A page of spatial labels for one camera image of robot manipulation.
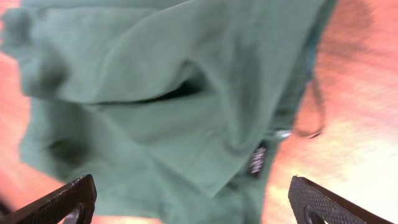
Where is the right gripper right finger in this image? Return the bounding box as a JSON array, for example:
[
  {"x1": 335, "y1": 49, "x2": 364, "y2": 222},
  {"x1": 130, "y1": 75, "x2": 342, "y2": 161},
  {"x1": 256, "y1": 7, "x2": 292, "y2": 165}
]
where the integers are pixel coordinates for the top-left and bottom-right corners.
[{"x1": 288, "y1": 176, "x2": 392, "y2": 224}]

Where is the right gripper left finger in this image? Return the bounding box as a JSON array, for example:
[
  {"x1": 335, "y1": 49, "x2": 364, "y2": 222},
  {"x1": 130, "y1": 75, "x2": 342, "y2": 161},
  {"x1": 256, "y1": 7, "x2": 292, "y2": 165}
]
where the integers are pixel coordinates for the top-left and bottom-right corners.
[{"x1": 1, "y1": 174, "x2": 97, "y2": 224}]

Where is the green cloth garment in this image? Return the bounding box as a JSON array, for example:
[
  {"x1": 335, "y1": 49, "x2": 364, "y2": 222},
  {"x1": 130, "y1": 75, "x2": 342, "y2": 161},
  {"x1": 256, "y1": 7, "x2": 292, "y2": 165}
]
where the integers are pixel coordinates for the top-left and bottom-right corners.
[{"x1": 1, "y1": 0, "x2": 335, "y2": 224}]

